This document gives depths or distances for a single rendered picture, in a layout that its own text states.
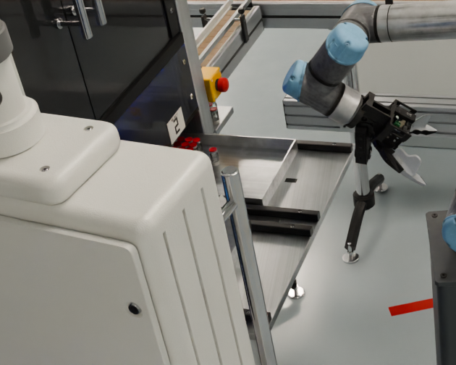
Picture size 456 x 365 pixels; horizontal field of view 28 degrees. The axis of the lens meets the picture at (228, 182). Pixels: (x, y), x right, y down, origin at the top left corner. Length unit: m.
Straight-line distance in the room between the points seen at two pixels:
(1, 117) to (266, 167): 1.24
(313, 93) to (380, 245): 1.65
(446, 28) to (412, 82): 1.96
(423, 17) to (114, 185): 0.90
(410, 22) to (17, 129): 0.93
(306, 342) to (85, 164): 2.02
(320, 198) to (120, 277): 1.14
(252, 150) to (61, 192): 1.33
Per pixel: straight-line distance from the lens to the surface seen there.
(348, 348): 3.01
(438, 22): 1.82
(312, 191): 2.18
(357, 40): 1.76
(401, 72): 3.76
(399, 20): 1.84
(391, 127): 1.84
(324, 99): 1.82
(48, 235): 1.10
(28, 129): 1.15
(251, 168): 2.29
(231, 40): 2.85
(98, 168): 1.13
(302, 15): 3.04
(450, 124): 3.13
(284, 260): 1.99
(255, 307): 1.34
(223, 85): 2.44
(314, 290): 3.23
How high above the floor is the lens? 2.13
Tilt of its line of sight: 34 degrees down
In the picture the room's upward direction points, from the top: 12 degrees counter-clockwise
